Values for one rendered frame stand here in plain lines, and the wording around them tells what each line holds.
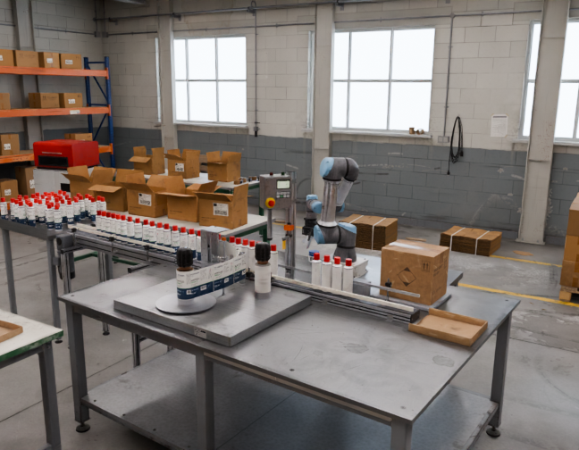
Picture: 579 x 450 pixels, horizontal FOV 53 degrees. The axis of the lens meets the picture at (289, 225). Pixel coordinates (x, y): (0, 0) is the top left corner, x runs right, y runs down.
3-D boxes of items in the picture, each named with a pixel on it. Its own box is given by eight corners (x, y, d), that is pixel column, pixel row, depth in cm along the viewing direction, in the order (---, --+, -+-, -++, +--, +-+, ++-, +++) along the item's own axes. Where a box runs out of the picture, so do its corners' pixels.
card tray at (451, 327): (407, 330, 280) (408, 323, 279) (428, 314, 300) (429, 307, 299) (469, 346, 263) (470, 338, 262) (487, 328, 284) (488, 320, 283)
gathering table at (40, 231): (5, 323, 491) (-6, 217, 470) (70, 302, 541) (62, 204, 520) (56, 345, 450) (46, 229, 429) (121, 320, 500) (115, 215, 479)
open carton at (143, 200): (118, 215, 547) (116, 176, 539) (150, 207, 586) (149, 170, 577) (149, 220, 530) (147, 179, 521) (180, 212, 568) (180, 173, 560)
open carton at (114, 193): (86, 211, 568) (83, 173, 560) (118, 203, 607) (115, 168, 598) (116, 214, 552) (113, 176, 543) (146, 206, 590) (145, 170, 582)
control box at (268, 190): (259, 206, 341) (259, 174, 337) (286, 204, 347) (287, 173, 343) (264, 210, 332) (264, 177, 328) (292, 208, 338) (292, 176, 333)
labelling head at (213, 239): (200, 270, 351) (199, 229, 345) (214, 265, 361) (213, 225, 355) (217, 275, 343) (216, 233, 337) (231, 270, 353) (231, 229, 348)
